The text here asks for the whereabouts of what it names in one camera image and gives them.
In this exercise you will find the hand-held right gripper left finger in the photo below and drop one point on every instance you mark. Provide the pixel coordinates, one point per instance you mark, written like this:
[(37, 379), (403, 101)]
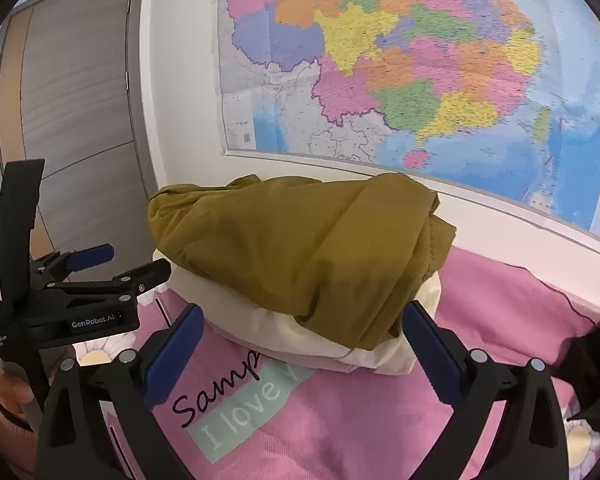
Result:
[(177, 350)]

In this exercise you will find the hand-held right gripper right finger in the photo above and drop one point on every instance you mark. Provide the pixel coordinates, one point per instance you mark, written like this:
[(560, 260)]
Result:
[(430, 350)]

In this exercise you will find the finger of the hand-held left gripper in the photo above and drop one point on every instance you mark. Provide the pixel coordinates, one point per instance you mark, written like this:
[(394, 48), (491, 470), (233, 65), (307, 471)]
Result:
[(135, 282), (92, 256)]

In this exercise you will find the olive green jacket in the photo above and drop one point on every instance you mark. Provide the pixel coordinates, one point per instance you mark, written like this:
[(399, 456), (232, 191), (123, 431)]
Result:
[(290, 250)]

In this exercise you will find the person's left forearm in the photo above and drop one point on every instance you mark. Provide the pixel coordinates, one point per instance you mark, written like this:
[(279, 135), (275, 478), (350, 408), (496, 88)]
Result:
[(5, 445)]

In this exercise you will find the person's left hand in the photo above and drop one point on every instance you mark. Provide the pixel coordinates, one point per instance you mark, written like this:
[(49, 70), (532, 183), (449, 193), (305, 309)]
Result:
[(15, 385)]

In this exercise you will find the pink printed bed sheet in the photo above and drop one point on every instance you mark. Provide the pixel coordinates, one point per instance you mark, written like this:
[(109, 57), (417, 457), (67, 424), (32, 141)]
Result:
[(355, 420)]

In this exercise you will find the cream pillow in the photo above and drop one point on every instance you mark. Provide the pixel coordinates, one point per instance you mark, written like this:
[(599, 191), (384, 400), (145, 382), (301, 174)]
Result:
[(305, 340)]

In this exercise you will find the grey wooden door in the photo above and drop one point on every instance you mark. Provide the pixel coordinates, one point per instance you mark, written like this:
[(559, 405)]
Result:
[(75, 100)]

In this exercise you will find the dark cloth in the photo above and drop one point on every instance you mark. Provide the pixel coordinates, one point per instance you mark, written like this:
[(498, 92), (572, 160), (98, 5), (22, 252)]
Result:
[(592, 375)]

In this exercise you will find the colourful wall map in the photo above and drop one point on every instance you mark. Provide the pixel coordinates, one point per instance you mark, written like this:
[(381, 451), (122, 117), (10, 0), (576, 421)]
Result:
[(405, 60)]

